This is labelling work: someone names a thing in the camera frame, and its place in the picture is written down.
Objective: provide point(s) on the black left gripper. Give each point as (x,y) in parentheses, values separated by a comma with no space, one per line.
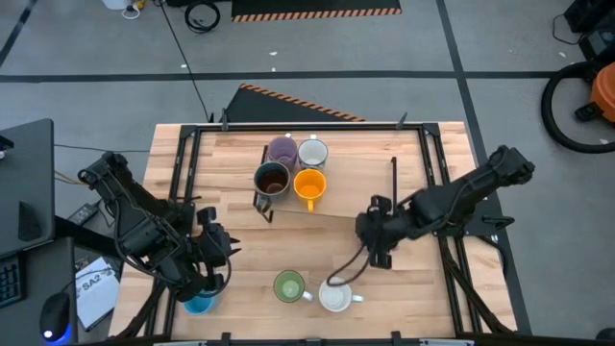
(214,250)

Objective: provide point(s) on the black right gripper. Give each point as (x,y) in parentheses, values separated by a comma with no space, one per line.
(384,230)

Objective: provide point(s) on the light blue ceramic mug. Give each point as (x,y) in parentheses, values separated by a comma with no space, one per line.
(202,305)

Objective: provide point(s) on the green and white mug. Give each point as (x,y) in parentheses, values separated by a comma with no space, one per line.
(289,287)

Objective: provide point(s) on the dark speckled glazed mug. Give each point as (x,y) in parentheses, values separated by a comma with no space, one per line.
(272,181)

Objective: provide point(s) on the orange ceramic mug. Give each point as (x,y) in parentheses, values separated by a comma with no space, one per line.
(310,185)

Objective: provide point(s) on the white mug with blue pattern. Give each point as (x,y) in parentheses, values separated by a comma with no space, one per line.
(312,154)

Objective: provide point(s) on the purple ceramic mug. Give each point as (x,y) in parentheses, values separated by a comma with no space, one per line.
(282,150)

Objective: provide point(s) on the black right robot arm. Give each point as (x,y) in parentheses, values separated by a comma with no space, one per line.
(461,197)

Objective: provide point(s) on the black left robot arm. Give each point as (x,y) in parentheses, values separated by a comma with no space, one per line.
(139,230)

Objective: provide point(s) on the wooden shelf with black legs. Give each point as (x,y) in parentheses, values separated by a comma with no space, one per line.
(355,187)

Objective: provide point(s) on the black mat with striped edge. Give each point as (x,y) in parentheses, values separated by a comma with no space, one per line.
(312,7)
(269,108)

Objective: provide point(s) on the black power adapter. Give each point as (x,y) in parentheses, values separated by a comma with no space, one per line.
(82,214)

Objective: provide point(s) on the dark grey desk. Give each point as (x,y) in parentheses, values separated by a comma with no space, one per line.
(48,269)

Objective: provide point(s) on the black computer mouse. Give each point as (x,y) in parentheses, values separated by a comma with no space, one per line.
(54,314)

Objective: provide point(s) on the dark grey monitor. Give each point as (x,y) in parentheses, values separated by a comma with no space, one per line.
(24,178)

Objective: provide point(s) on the black keyboard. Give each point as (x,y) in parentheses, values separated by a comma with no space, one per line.
(9,281)

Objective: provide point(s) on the white bucket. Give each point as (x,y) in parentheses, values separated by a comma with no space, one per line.
(115,4)

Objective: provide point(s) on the orange vacuum cleaner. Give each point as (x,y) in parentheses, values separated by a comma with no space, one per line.
(605,93)

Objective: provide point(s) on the black equipment case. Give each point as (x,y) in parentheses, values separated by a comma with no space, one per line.
(598,29)

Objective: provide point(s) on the black aluminium table frame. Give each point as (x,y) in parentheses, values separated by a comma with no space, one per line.
(336,127)

